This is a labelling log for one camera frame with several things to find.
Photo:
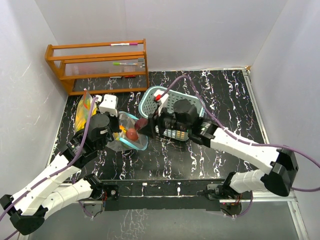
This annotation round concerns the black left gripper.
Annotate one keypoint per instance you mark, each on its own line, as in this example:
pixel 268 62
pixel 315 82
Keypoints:
pixel 116 119

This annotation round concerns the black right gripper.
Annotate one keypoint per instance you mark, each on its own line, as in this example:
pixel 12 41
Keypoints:
pixel 150 129

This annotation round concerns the orange green mango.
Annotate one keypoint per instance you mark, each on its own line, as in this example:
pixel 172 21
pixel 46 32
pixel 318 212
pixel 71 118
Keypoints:
pixel 120 135

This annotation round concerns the dark purple passion fruit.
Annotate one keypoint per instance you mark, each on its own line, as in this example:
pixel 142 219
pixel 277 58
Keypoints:
pixel 141 123

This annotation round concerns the brown passion fruit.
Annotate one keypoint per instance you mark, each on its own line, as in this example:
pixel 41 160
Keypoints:
pixel 131 134

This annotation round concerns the clear bag blue zipper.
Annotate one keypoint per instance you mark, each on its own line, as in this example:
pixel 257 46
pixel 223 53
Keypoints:
pixel 128 121

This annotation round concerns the clear bag orange zipper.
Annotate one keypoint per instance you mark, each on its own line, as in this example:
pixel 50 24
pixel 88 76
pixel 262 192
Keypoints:
pixel 93 109

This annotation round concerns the yellow banana bunch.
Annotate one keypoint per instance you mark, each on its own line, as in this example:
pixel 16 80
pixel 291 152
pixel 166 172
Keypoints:
pixel 82 113

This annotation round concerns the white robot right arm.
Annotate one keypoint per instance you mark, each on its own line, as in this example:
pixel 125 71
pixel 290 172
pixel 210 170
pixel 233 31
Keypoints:
pixel 276 167

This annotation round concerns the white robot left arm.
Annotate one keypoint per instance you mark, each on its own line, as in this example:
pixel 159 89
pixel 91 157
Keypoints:
pixel 31 206

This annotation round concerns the orange wooden shelf rack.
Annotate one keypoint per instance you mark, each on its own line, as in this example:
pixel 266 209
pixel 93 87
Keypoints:
pixel 73 62

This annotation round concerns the green pen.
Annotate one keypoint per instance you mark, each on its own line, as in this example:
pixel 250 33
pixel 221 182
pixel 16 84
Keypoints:
pixel 125 64

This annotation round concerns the small grey box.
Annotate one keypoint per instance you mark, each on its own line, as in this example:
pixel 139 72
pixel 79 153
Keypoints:
pixel 141 62

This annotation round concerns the pink white pen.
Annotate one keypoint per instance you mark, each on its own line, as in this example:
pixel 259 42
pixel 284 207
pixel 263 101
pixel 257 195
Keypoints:
pixel 124 44

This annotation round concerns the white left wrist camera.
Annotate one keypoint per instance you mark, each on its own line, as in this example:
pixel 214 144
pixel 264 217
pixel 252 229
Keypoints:
pixel 109 104

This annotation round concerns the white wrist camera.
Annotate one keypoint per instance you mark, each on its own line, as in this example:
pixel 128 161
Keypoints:
pixel 161 98
pixel 109 104

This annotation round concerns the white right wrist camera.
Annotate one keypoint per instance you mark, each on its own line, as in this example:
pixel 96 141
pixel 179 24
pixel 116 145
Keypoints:
pixel 161 98

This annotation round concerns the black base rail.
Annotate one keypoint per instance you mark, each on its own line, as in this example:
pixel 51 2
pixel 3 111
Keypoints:
pixel 174 194

